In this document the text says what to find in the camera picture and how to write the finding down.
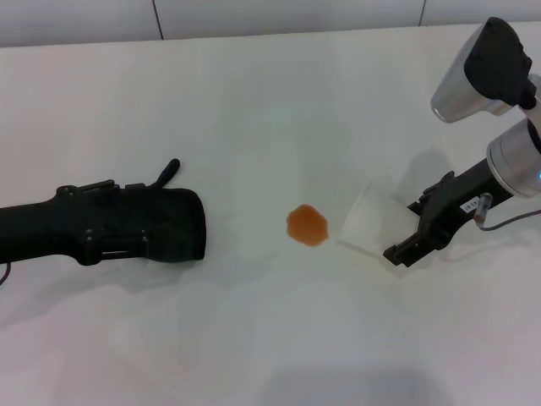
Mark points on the orange-brown liquid stain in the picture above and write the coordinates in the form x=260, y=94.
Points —
x=307, y=226

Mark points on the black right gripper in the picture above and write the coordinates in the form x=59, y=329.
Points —
x=460, y=203

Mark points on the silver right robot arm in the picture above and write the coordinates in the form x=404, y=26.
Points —
x=477, y=76

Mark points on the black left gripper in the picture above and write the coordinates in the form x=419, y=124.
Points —
x=46, y=230

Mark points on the dark rag with loop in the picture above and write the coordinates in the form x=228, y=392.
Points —
x=181, y=228

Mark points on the white paper cup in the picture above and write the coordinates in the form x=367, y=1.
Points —
x=367, y=220

